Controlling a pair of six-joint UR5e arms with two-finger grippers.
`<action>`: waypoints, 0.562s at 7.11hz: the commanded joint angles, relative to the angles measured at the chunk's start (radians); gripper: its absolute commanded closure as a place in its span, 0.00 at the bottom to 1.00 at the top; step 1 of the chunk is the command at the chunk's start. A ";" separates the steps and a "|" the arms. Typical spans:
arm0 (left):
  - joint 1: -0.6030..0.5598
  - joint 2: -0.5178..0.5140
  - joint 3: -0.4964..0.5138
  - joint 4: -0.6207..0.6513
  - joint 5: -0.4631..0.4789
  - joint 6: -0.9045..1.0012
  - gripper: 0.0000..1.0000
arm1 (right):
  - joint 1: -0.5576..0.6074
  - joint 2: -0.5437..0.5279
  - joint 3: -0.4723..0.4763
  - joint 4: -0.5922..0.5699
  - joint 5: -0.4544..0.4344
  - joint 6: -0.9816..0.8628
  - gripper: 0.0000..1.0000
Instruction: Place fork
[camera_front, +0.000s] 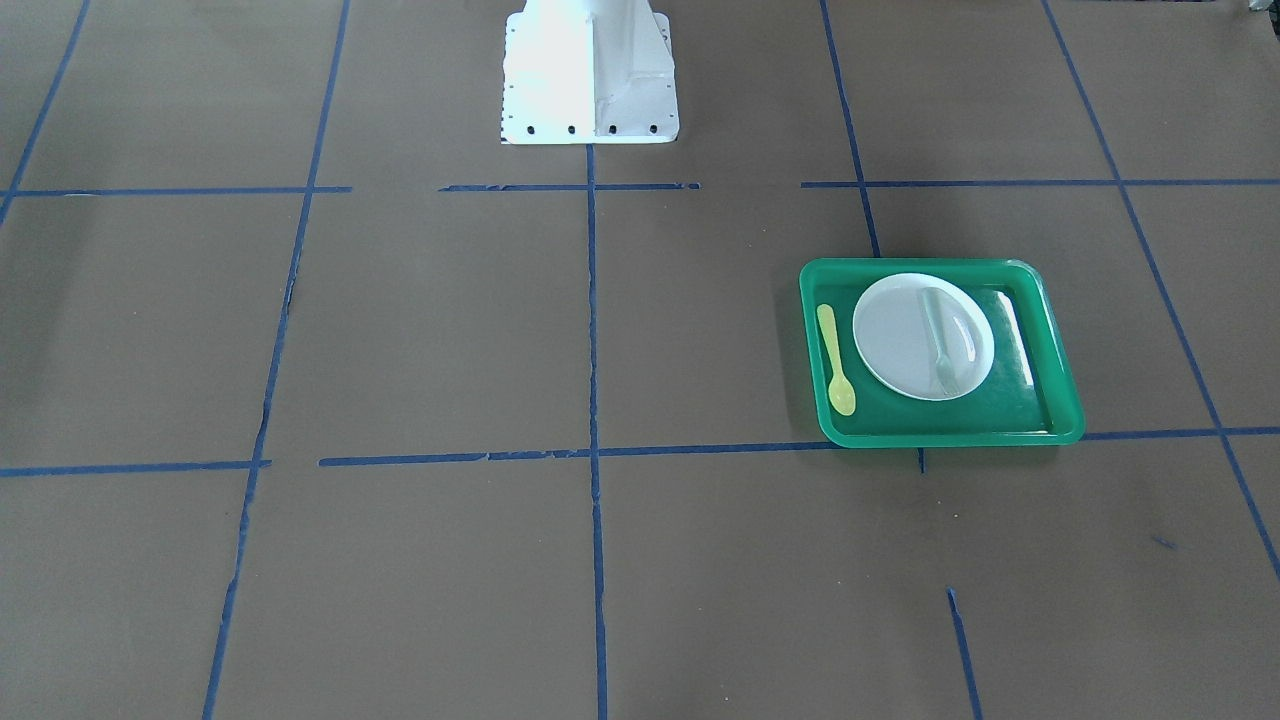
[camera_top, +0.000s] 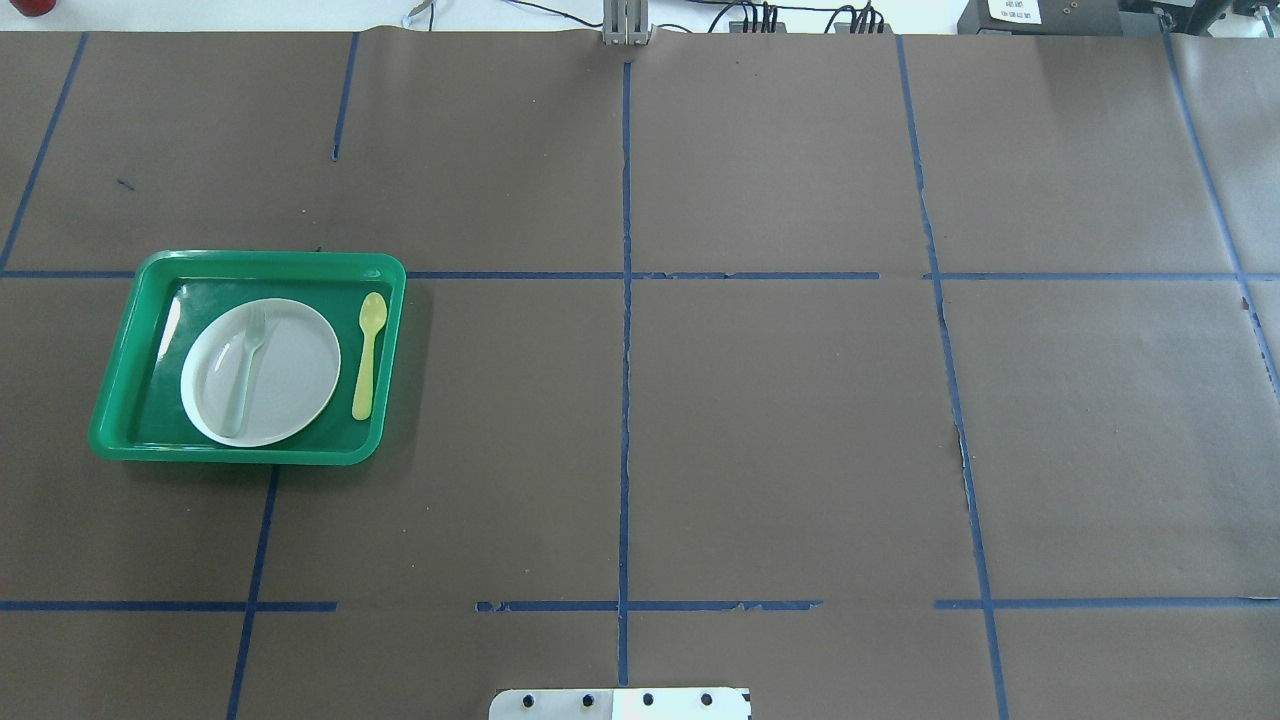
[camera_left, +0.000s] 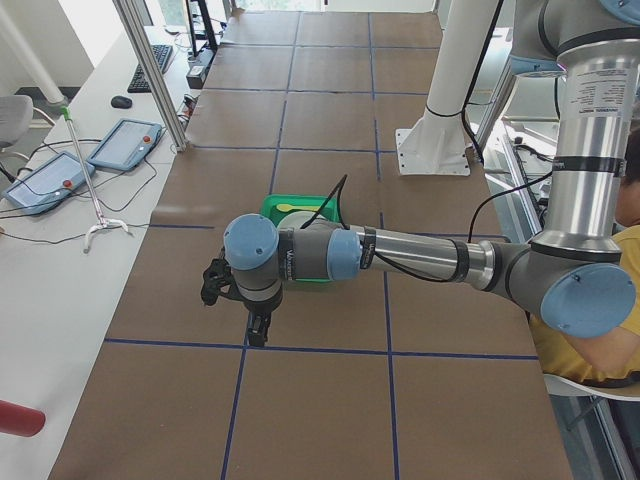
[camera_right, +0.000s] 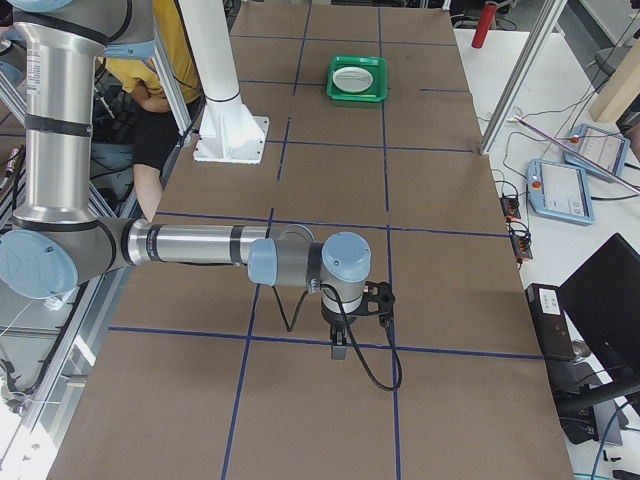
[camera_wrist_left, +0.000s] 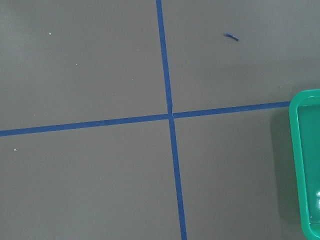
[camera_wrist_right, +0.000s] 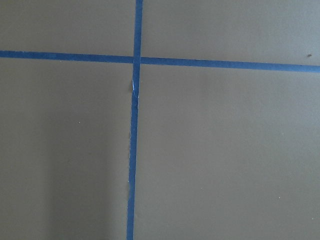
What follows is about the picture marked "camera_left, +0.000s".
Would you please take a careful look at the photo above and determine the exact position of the far blue teach pendant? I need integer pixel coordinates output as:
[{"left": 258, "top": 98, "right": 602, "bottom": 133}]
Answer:
[{"left": 86, "top": 118, "right": 162, "bottom": 171}]

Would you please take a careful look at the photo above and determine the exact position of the reacher grabber tool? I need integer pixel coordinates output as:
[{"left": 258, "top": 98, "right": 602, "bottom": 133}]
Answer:
[{"left": 59, "top": 106, "right": 134, "bottom": 254}]

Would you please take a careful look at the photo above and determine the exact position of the near blue teach pendant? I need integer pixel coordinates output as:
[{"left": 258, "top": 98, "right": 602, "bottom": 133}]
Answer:
[{"left": 2, "top": 151, "right": 85, "bottom": 215}]

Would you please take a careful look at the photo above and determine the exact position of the yellow plastic spoon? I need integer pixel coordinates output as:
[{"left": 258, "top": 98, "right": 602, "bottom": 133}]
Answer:
[{"left": 276, "top": 203, "right": 321, "bottom": 213}]

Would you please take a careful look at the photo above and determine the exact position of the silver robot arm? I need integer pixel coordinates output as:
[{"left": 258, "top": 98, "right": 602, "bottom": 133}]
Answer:
[{"left": 201, "top": 1, "right": 639, "bottom": 346}]

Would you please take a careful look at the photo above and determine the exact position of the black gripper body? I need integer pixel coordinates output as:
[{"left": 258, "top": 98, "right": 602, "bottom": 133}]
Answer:
[{"left": 243, "top": 293, "right": 283, "bottom": 316}]

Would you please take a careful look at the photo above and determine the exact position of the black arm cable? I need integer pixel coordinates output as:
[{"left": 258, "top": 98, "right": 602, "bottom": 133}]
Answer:
[{"left": 298, "top": 174, "right": 556, "bottom": 282}]

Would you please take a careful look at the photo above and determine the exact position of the aluminium frame post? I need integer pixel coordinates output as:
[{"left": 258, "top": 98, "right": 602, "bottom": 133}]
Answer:
[{"left": 113, "top": 0, "right": 187, "bottom": 152}]

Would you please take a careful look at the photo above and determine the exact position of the red cylinder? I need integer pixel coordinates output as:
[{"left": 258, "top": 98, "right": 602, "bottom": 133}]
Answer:
[{"left": 0, "top": 400, "right": 46, "bottom": 437}]

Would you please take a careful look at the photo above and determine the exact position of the black keyboard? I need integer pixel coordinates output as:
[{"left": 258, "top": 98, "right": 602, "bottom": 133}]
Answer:
[{"left": 126, "top": 44, "right": 174, "bottom": 94}]

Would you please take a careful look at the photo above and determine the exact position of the black computer mouse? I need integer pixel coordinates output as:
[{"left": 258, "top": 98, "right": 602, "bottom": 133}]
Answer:
[{"left": 110, "top": 95, "right": 133, "bottom": 109}]

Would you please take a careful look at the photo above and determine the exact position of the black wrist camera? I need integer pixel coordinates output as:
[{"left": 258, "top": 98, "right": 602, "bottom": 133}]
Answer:
[{"left": 201, "top": 247, "right": 242, "bottom": 306}]

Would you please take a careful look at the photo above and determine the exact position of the blue teach pendant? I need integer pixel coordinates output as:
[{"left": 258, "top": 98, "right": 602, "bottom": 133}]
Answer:
[
  {"left": 2, "top": 151, "right": 85, "bottom": 215},
  {"left": 86, "top": 118, "right": 162, "bottom": 171}
]

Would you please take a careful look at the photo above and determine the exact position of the white round plate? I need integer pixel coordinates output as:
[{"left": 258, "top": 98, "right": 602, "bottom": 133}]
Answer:
[{"left": 277, "top": 210, "right": 315, "bottom": 230}]

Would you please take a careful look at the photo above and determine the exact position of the green plastic tray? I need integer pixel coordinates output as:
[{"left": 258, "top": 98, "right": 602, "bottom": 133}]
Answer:
[{"left": 260, "top": 194, "right": 344, "bottom": 289}]

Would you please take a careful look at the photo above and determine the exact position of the person in yellow shirt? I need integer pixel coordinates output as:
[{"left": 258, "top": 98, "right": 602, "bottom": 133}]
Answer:
[{"left": 527, "top": 172, "right": 640, "bottom": 390}]

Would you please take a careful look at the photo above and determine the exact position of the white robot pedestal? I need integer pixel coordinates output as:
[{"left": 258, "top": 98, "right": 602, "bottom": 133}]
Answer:
[{"left": 395, "top": 1, "right": 506, "bottom": 176}]

